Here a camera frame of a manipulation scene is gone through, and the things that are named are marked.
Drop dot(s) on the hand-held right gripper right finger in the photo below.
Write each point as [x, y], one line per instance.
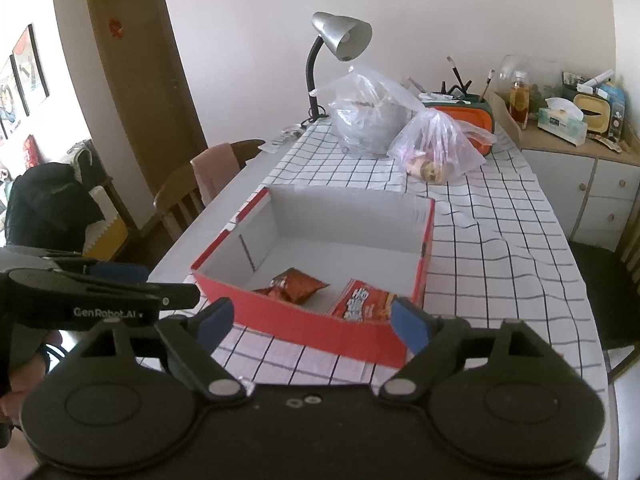
[407, 327]

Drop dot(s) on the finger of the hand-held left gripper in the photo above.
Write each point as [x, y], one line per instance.
[120, 272]

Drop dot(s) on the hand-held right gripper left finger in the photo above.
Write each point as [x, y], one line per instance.
[215, 320]

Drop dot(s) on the red cardboard box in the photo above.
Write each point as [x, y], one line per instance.
[300, 325]

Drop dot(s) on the person's left hand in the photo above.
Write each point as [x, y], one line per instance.
[25, 385]

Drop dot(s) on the yellow side furniture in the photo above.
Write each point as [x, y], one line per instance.
[107, 232]

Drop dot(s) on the red snack packet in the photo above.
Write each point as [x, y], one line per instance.
[365, 305]

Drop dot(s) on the wooden chair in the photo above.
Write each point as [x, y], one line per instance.
[175, 205]

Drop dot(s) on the orange snack packet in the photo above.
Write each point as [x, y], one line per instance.
[295, 285]

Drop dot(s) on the black jacket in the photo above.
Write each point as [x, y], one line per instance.
[50, 205]

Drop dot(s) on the checked white tablecloth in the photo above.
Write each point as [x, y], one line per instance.
[500, 260]

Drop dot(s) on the pink cloth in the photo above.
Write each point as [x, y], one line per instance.
[215, 170]

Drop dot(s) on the brown wooden door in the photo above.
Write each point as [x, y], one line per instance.
[145, 110]

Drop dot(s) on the small pinkish plastic bag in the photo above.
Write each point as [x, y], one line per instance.
[435, 150]

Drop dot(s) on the small white packets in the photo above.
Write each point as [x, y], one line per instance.
[282, 137]

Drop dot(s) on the chair with dark cushion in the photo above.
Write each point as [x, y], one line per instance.
[610, 290]

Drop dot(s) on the large clear plastic bag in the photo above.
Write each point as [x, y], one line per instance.
[365, 120]

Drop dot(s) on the orange storage container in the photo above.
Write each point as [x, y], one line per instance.
[480, 120]

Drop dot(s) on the green pen holder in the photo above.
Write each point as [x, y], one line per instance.
[475, 101]

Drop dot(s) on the white wooden cabinet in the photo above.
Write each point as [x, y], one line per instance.
[600, 185]

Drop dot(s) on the red door decoration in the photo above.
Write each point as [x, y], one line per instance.
[116, 27]

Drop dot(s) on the amber glass bottle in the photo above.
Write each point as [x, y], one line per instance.
[519, 100]

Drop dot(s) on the green tissue box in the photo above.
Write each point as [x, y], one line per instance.
[562, 122]

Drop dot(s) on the yellow and black device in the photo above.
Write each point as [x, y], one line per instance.
[592, 110]

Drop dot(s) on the silver desk lamp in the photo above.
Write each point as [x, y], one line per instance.
[345, 35]

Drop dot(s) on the framed wall picture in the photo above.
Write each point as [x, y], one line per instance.
[11, 95]
[31, 67]

